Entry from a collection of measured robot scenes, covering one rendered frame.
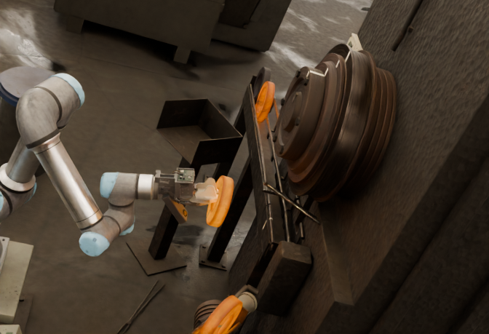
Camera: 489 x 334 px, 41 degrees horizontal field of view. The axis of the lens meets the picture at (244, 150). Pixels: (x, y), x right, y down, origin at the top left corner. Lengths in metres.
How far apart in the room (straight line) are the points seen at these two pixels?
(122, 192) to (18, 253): 0.58
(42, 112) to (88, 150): 1.61
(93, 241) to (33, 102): 0.41
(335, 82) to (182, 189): 0.53
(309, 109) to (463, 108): 0.47
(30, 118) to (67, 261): 1.10
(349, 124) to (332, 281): 0.42
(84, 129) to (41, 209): 0.69
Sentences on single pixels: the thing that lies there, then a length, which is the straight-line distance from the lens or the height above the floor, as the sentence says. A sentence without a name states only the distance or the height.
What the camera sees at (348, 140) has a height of 1.19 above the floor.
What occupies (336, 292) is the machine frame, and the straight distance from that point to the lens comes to 1.80.
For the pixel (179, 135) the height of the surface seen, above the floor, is 0.59.
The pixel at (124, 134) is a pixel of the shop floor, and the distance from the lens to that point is 3.62.
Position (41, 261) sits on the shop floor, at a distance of 2.80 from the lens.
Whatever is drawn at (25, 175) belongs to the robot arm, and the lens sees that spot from 2.13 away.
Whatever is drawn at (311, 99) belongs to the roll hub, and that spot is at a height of 1.22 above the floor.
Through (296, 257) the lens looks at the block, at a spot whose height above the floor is 0.80.
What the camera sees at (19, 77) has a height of 0.43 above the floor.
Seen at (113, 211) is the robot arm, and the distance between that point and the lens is 1.98.
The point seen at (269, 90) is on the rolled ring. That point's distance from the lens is 2.91.
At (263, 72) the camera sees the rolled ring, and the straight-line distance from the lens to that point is 3.10.
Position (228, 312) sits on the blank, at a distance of 1.74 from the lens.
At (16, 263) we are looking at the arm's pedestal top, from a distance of 2.36.
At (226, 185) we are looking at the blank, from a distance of 1.92.
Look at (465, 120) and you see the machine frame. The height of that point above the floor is 1.46.
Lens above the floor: 1.99
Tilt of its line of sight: 31 degrees down
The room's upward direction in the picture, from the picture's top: 23 degrees clockwise
